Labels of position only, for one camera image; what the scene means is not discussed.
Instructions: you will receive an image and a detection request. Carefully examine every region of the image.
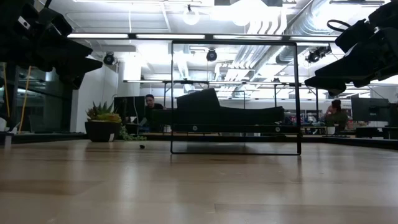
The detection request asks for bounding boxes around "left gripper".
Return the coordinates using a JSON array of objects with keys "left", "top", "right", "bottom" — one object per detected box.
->
[{"left": 0, "top": 14, "right": 103, "bottom": 90}]

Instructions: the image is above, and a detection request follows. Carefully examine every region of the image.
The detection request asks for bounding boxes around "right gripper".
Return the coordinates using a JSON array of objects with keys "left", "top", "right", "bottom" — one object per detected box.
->
[{"left": 304, "top": 26, "right": 398, "bottom": 97}]

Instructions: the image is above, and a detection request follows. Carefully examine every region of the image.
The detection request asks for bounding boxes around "black rubber slide sandal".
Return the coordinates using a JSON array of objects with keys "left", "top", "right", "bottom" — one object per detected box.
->
[{"left": 151, "top": 87, "right": 286, "bottom": 126}]

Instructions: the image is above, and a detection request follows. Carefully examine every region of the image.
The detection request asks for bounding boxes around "black ceiling spotlight cluster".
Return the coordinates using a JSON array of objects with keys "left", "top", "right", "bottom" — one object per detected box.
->
[{"left": 305, "top": 45, "right": 333, "bottom": 64}]

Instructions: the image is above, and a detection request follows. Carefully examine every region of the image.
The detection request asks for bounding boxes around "black beam with light strips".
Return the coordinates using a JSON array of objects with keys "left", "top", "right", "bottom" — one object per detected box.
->
[{"left": 67, "top": 32, "right": 340, "bottom": 44}]

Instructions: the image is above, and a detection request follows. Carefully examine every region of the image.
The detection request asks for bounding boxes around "person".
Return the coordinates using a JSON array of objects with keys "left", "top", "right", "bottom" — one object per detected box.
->
[
  {"left": 141, "top": 94, "right": 165, "bottom": 125},
  {"left": 323, "top": 98, "right": 349, "bottom": 131}
]

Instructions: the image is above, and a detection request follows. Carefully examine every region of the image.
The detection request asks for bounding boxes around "wide black computer monitor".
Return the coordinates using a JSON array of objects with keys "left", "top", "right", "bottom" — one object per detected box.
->
[{"left": 351, "top": 97, "right": 390, "bottom": 123}]

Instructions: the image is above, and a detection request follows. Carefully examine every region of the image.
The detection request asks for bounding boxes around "black desk equipment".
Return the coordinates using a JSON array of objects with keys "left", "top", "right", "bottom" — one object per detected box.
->
[{"left": 387, "top": 103, "right": 398, "bottom": 140}]

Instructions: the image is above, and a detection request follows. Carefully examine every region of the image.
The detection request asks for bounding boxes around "succulent in dark pot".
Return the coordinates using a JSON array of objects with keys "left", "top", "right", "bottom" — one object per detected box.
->
[{"left": 84, "top": 101, "right": 123, "bottom": 143}]

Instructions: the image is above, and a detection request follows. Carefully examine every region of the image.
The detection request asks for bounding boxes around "green trailing plant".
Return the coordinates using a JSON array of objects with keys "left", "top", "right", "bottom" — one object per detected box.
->
[{"left": 119, "top": 125, "right": 147, "bottom": 142}]

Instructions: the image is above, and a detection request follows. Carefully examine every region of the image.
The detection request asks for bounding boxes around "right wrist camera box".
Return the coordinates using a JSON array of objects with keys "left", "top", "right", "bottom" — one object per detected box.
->
[{"left": 334, "top": 17, "right": 376, "bottom": 54}]

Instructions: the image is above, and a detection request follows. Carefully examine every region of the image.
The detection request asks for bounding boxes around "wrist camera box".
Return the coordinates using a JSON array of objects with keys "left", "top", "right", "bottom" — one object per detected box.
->
[
  {"left": 36, "top": 6, "right": 74, "bottom": 37},
  {"left": 334, "top": 17, "right": 376, "bottom": 54}
]

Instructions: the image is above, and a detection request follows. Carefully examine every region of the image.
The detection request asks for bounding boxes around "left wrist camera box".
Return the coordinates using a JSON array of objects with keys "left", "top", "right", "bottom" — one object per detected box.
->
[{"left": 36, "top": 6, "right": 74, "bottom": 37}]

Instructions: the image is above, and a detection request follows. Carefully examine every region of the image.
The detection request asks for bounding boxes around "black camera cable loop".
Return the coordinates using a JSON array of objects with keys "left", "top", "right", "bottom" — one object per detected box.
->
[{"left": 326, "top": 19, "right": 353, "bottom": 32}]

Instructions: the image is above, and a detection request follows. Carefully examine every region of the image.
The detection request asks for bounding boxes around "round silver ventilation duct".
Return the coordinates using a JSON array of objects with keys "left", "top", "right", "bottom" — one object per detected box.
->
[{"left": 275, "top": 0, "right": 343, "bottom": 65}]

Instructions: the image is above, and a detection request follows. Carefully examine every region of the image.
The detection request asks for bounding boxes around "distant black rig frame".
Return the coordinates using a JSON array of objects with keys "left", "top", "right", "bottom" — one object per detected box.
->
[{"left": 123, "top": 79, "right": 398, "bottom": 103}]

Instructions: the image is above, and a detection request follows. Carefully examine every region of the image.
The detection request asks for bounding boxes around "round white ring lamp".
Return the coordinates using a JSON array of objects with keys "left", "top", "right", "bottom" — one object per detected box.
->
[{"left": 182, "top": 8, "right": 200, "bottom": 26}]

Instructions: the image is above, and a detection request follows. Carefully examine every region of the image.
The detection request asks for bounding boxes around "black frame wooden shelf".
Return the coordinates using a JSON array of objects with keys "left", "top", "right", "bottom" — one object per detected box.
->
[{"left": 170, "top": 39, "right": 302, "bottom": 156}]

